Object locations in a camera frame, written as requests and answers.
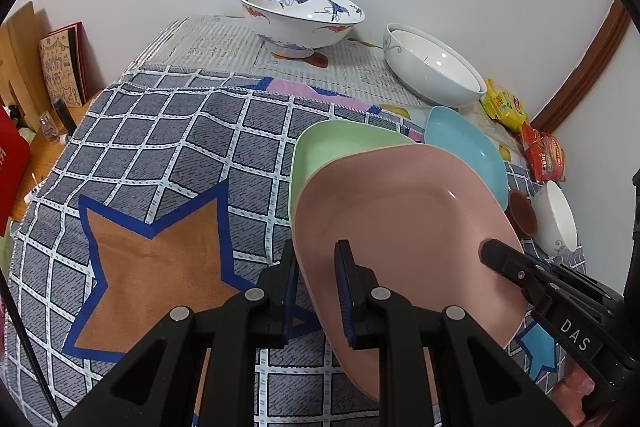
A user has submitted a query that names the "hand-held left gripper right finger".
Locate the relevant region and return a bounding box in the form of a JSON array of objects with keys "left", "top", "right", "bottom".
[{"left": 334, "top": 239, "right": 576, "bottom": 427}]

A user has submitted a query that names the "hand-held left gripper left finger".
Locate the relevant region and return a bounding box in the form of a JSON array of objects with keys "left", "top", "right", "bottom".
[{"left": 60, "top": 239, "right": 306, "bottom": 427}]

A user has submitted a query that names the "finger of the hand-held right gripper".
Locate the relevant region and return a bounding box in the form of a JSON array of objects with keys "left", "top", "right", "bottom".
[{"left": 479, "top": 238, "right": 566, "bottom": 308}]

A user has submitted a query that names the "small brown bowl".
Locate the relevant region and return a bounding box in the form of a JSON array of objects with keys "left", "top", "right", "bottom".
[{"left": 505, "top": 189, "right": 538, "bottom": 238}]

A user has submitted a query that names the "small white bowl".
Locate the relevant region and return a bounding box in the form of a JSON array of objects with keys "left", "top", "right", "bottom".
[{"left": 531, "top": 180, "right": 579, "bottom": 257}]

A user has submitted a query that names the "pink plate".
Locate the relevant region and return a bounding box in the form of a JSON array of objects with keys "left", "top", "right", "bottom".
[{"left": 292, "top": 143, "right": 526, "bottom": 400}]

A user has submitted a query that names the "blue plate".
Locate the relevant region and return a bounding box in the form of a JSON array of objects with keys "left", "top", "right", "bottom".
[{"left": 424, "top": 105, "right": 508, "bottom": 212}]

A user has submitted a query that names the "green plate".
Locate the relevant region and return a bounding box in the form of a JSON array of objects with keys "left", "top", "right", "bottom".
[{"left": 289, "top": 121, "right": 416, "bottom": 225}]

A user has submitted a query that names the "person's right hand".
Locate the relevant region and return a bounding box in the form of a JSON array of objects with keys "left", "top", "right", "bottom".
[{"left": 552, "top": 364, "right": 596, "bottom": 425}]

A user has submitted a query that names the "red chips bag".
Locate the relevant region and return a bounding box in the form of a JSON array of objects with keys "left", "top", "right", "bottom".
[{"left": 521, "top": 123, "right": 566, "bottom": 184}]

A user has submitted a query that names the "yellow chips bag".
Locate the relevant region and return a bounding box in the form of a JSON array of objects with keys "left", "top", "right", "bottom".
[{"left": 480, "top": 78, "right": 530, "bottom": 132}]

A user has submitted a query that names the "large white swirl-patterned bowl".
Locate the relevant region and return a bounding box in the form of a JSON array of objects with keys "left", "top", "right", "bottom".
[{"left": 383, "top": 23, "right": 487, "bottom": 108}]

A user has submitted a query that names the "grey checked blanket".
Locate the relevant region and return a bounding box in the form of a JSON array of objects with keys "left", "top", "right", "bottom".
[{"left": 2, "top": 66, "right": 586, "bottom": 427}]

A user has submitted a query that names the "large plain white bowl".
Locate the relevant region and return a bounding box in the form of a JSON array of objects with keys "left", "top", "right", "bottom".
[{"left": 389, "top": 29, "right": 482, "bottom": 94}]

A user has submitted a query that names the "crane-patterned porcelain bowl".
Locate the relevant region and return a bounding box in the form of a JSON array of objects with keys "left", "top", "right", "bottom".
[{"left": 236, "top": 0, "right": 366, "bottom": 59}]

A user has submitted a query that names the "newspaper-print cloth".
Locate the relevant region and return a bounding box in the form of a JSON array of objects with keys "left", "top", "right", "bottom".
[{"left": 127, "top": 16, "right": 526, "bottom": 158}]

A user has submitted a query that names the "small black bottle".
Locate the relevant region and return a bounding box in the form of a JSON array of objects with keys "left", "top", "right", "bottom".
[{"left": 54, "top": 98, "right": 77, "bottom": 135}]

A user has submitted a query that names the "small glass bottle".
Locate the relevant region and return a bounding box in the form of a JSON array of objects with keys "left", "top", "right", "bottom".
[{"left": 39, "top": 111, "right": 58, "bottom": 142}]

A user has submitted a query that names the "red box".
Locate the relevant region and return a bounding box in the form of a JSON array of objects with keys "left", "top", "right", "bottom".
[{"left": 0, "top": 105, "right": 32, "bottom": 238}]

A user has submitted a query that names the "brown kraft notebook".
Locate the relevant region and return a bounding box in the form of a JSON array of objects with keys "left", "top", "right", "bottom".
[{"left": 39, "top": 23, "right": 88, "bottom": 108}]

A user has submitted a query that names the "wooden board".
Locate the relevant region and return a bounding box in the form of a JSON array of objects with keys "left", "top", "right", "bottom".
[{"left": 0, "top": 2, "right": 53, "bottom": 128}]

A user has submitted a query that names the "brown wooden door frame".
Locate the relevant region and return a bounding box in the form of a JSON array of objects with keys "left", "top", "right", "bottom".
[{"left": 530, "top": 0, "right": 632, "bottom": 135}]

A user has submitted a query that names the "black cable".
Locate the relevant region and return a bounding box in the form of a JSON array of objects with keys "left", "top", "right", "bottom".
[{"left": 0, "top": 277, "right": 63, "bottom": 408}]

